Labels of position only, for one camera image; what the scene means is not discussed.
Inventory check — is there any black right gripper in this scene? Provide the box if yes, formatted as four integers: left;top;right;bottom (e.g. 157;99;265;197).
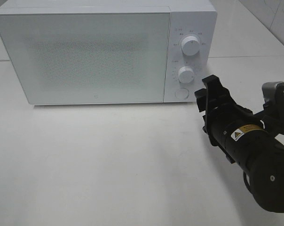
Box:
194;75;254;162

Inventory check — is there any round white door button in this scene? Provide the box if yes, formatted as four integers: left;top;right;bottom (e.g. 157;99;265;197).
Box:
175;88;189;100

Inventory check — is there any white timer knob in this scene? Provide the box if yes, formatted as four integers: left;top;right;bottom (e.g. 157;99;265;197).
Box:
178;66;195;84

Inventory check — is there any white microwave door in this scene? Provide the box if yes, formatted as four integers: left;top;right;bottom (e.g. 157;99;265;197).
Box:
0;13;170;105

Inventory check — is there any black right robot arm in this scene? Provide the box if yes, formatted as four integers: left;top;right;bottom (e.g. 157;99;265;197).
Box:
195;75;284;213

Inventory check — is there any white microwave oven body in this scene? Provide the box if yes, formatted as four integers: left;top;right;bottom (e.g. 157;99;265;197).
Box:
0;0;217;104

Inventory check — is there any upper white power knob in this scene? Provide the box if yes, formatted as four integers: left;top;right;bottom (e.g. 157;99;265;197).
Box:
180;34;200;56

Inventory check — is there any black cable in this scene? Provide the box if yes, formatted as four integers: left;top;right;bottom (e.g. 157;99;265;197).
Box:
242;170;253;191

